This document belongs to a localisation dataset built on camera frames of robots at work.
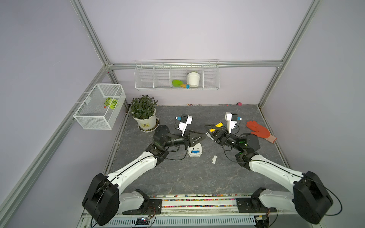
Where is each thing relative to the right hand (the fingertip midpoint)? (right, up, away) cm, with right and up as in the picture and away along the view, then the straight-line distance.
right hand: (205, 128), depth 62 cm
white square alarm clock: (-2, -14, +29) cm, 33 cm away
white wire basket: (-60, +11, +22) cm, 64 cm away
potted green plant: (-37, +9, +30) cm, 48 cm away
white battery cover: (+9, -22, +29) cm, 38 cm away
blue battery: (-3, -17, +28) cm, 33 cm away
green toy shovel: (-16, +30, +38) cm, 51 cm away
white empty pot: (-4, +30, +30) cm, 43 cm away
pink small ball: (+38, +17, +62) cm, 75 cm away
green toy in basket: (-51, +12, +19) cm, 56 cm away
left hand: (0, -4, +2) cm, 5 cm away
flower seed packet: (+2, -4, 0) cm, 5 cm away
